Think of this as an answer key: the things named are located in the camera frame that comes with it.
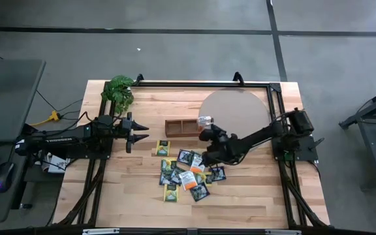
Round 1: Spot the silver frame bracket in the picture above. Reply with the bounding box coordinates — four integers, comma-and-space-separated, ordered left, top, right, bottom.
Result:
82, 228, 120, 235
264, 229, 302, 235

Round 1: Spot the black power cable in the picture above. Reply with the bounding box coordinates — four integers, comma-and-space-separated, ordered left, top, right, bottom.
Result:
36, 89, 93, 128

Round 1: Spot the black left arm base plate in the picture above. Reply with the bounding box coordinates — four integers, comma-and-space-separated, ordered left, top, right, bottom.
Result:
65, 149, 114, 161

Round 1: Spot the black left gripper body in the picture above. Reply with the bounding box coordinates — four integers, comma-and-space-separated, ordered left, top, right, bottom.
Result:
121, 112, 134, 154

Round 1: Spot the white printed box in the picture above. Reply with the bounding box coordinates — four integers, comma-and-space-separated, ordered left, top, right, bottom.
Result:
40, 153, 71, 174

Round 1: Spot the green potted plant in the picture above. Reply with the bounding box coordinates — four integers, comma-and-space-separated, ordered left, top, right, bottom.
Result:
101, 74, 135, 115

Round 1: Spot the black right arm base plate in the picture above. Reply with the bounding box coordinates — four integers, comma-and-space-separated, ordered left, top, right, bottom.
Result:
271, 135, 325, 163

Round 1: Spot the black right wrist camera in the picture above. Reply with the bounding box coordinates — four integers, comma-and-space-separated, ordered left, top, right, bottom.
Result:
212, 123, 228, 140

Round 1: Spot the black aluminium table frame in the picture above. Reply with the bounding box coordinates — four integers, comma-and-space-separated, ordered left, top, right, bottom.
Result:
52, 72, 331, 229

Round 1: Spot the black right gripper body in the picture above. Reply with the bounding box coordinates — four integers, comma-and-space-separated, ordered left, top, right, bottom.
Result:
200, 129, 230, 166

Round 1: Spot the grey side desk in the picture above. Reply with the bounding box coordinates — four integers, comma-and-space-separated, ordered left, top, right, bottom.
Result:
0, 58, 47, 223

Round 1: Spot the black metal stand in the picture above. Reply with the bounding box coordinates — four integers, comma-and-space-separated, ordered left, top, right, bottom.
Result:
337, 83, 376, 190

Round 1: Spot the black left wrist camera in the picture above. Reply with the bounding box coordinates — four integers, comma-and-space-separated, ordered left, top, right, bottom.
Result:
112, 119, 127, 135

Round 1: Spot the yellow power plug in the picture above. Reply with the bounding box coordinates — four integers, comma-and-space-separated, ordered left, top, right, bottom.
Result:
28, 110, 62, 127

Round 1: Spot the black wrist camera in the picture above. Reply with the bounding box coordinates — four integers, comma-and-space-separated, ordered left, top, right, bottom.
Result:
212, 123, 228, 140
112, 119, 127, 135

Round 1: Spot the brown wooden compartment tray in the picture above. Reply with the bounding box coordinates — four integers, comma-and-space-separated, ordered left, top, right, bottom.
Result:
164, 117, 213, 138

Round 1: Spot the black computer mouse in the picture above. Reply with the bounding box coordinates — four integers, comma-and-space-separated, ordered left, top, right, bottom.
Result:
0, 161, 15, 193

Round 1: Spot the round grey mat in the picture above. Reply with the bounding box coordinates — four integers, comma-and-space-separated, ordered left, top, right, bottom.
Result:
198, 87, 272, 154

